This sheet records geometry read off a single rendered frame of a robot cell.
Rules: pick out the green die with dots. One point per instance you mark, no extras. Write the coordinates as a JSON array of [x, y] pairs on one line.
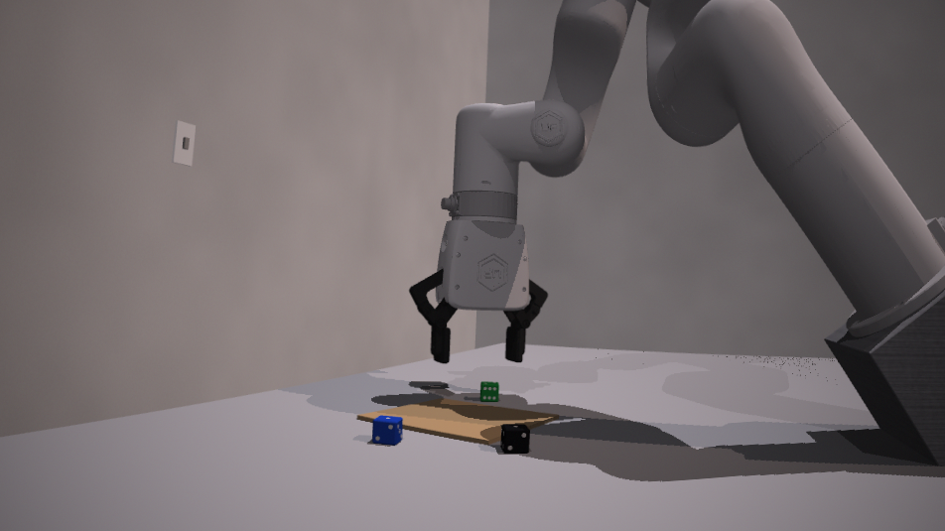
[[489, 391]]

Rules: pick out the tan flat mat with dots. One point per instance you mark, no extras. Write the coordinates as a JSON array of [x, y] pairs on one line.
[[471, 422]]

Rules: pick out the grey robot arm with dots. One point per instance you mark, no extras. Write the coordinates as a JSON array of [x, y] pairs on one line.
[[738, 62]]

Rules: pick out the black die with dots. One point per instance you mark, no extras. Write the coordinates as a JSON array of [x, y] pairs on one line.
[[515, 439]]

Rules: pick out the blue die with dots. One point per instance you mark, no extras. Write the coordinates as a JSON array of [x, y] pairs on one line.
[[387, 430]]

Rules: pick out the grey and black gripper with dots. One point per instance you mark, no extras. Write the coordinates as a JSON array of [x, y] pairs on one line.
[[481, 267]]

